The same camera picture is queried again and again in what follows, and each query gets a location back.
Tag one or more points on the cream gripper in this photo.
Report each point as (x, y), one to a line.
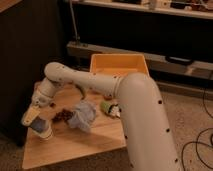
(30, 115)

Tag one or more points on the blue sponge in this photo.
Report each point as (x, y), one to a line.
(38, 125)

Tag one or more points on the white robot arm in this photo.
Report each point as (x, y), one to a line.
(144, 120)

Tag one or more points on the white paper cup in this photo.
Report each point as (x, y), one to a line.
(47, 133)

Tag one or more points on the green chili pepper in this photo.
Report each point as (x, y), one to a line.
(82, 91)

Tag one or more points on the light blue cloth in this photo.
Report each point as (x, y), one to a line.
(84, 116)

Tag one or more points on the orange round toy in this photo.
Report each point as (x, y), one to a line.
(107, 97)

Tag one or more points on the wooden table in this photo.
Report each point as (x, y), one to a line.
(67, 144)

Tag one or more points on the green white brush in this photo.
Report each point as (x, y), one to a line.
(110, 109)

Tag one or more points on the metal vertical pole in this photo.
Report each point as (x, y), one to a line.
(76, 35)

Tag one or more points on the yellow plastic bin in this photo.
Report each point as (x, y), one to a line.
(118, 64)

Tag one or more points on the upper wooden shelf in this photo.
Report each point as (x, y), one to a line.
(142, 8)

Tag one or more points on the grey metal rail beam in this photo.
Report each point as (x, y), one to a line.
(155, 62)

